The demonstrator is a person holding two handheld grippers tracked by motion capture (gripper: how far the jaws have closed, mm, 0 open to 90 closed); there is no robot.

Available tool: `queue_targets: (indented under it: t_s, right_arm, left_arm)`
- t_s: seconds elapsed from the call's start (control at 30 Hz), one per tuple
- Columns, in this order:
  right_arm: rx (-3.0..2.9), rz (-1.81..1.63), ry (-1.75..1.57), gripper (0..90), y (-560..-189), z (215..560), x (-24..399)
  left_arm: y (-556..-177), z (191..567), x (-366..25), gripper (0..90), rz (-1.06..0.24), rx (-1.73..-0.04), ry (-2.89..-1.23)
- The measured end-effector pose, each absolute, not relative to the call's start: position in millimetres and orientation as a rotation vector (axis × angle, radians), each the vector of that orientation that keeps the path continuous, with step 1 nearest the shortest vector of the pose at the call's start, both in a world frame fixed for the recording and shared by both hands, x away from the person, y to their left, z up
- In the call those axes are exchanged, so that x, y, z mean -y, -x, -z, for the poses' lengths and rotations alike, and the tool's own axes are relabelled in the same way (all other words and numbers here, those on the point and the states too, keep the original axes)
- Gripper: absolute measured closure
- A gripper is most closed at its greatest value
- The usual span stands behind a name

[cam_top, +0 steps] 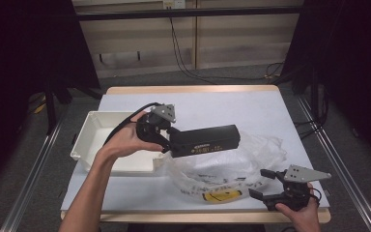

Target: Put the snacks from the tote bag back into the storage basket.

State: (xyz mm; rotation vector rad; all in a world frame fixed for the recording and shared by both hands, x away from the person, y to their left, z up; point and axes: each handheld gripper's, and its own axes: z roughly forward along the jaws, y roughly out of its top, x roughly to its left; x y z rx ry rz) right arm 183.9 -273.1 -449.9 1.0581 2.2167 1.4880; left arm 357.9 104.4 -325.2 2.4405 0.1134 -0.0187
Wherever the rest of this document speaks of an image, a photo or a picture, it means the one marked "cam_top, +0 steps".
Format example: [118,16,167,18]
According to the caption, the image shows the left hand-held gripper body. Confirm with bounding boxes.
[135,103,178,153]

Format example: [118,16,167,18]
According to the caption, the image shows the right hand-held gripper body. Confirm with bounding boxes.
[264,164,332,213]

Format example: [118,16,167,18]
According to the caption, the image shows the long black box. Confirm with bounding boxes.
[168,124,242,159]

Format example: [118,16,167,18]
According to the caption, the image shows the clear plastic bag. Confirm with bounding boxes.
[163,130,288,205]

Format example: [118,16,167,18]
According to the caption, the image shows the white plastic bin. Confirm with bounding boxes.
[70,110,167,173]

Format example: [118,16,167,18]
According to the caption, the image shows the person's left hand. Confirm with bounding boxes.
[98,110,164,161]

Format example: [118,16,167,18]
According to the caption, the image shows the person's right hand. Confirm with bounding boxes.
[274,182,323,232]

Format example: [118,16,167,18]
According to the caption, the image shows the black metal stand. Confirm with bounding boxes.
[43,80,60,135]

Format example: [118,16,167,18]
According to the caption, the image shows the black horizontal bar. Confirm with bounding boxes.
[75,5,304,22]

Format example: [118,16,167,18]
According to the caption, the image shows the black curtain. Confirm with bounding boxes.
[281,0,371,168]
[0,0,101,194]

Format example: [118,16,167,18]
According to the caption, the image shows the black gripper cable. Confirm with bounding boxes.
[103,101,162,146]
[308,188,322,208]

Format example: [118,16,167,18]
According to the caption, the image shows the aluminium floor rail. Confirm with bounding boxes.
[0,117,66,232]
[295,96,371,232]

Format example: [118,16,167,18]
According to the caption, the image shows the black wall cable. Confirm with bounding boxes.
[168,17,285,82]

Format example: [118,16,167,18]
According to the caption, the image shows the black floor cable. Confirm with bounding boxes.
[293,85,330,140]

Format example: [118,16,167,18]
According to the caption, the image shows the white wall outlet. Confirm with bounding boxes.
[162,0,186,10]

